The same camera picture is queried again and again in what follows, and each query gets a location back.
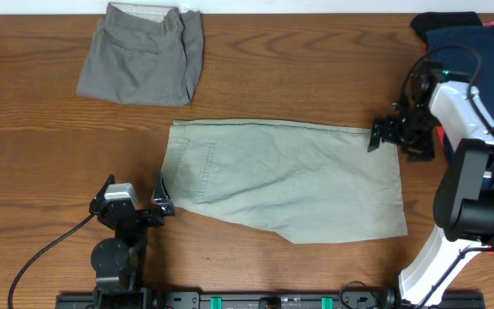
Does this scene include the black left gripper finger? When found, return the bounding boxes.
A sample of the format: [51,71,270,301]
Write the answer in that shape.
[93,174,115,202]
[151,171,171,209]

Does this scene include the light khaki shorts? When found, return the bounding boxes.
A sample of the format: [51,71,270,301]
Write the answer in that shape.
[161,119,407,244]

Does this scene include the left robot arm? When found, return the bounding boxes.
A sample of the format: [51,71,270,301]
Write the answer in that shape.
[89,173,176,308]

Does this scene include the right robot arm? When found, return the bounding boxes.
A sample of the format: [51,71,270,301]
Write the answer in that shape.
[368,59,494,308]

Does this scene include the black garment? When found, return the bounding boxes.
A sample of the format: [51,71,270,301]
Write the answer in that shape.
[410,11,483,43]

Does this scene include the navy blue garment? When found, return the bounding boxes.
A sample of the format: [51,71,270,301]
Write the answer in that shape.
[425,26,494,149]

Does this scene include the folded dark grey shorts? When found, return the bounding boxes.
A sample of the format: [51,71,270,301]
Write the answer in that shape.
[76,3,204,106]

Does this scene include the black mounting rail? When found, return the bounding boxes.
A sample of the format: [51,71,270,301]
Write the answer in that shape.
[55,287,486,309]

